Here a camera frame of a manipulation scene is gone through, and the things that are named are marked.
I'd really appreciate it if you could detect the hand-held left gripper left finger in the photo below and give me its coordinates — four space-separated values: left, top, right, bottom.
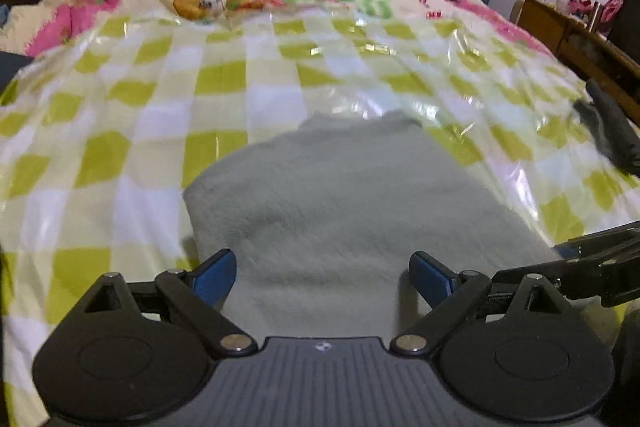
81 248 259 359

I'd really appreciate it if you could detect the dark grey cloth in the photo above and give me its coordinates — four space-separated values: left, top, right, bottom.
571 79 640 178

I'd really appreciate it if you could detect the pink clutter pile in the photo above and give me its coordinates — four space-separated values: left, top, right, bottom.
556 0 640 38

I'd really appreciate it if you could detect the green checked plastic bedcover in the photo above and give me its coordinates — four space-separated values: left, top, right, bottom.
0 0 640 427

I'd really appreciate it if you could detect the pink and cream quilt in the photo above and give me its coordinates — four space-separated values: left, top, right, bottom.
0 0 153 60

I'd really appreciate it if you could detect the brown wooden desk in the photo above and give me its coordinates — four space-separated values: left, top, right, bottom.
510 0 640 128

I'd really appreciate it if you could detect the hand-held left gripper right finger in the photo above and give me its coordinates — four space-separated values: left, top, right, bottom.
389 250 572 359

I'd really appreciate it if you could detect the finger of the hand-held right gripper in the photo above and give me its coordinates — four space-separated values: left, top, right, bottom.
554 221 640 262
491 252 640 309

